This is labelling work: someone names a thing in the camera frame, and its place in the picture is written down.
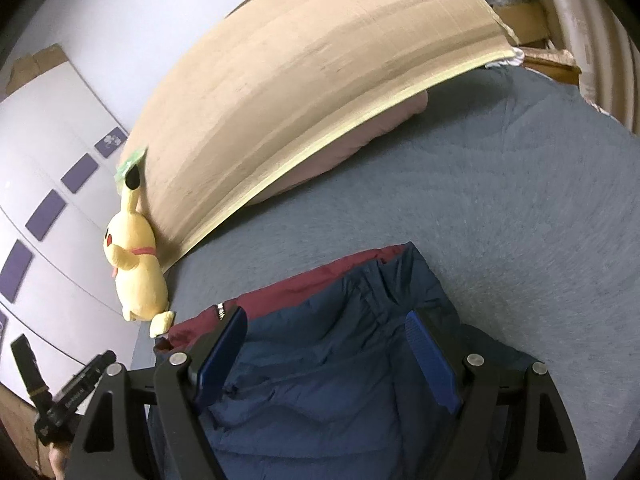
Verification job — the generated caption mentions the beige woven bamboo mat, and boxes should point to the beige woven bamboo mat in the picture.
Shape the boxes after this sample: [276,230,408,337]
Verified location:
[124,0,515,268]

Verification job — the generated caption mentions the white wardrobe with purple handles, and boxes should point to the white wardrobe with purple handles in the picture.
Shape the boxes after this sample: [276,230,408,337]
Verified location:
[1,62,139,396]

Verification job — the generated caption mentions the yellow Pikachu plush toy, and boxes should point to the yellow Pikachu plush toy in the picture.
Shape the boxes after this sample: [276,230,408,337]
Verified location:
[103,150,175,338]

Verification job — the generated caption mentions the navy blue puffer jacket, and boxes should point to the navy blue puffer jacket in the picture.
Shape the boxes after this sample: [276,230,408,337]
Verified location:
[146,242,547,480]

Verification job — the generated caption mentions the beige patterned curtain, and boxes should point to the beige patterned curtain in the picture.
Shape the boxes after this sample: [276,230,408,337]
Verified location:
[546,0,639,133]

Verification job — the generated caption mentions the cardboard boxes atop wardrobe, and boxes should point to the cardboard boxes atop wardrobe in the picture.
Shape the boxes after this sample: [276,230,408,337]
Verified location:
[6,44,68,96]

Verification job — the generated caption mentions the person's left hand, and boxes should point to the person's left hand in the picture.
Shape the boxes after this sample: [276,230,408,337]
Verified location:
[48,444,70,480]

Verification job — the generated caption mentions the grey bed sheet mattress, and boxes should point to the grey bed sheet mattress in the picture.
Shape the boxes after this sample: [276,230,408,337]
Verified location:
[168,67,639,479]

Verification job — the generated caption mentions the cardboard box beside bed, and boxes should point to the cardboard box beside bed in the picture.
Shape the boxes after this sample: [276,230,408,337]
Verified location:
[494,1,550,44]

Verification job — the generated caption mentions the pink pillow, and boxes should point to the pink pillow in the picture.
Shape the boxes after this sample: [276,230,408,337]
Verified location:
[247,90,428,206]

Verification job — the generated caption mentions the white crumpled cloth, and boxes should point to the white crumpled cloth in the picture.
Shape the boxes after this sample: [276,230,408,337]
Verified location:
[485,56,523,70]

